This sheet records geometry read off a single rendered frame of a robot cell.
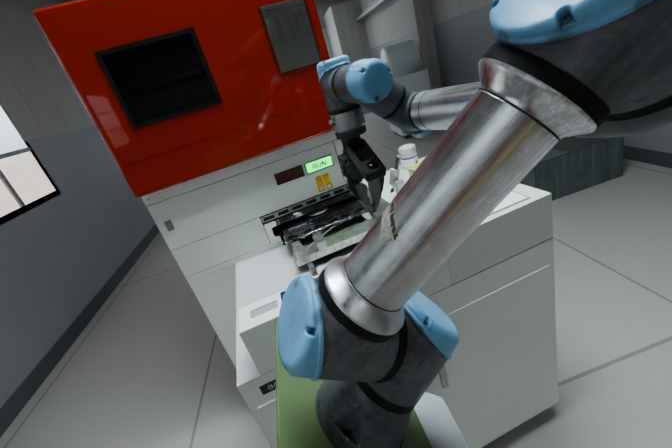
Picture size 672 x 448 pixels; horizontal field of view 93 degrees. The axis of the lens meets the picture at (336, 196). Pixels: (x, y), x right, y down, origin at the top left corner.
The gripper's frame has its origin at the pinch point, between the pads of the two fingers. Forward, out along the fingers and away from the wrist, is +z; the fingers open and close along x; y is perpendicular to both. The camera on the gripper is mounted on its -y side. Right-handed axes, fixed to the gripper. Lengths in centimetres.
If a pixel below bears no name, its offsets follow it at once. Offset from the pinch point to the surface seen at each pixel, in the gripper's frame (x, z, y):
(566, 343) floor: -80, 111, 17
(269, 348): 35.3, 22.3, -3.9
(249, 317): 37.2, 14.7, 0.0
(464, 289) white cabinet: -18.5, 32.1, -4.0
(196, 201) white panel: 49, -2, 59
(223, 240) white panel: 46, 17, 59
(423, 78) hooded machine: -267, 22, 414
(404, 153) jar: -35, 6, 50
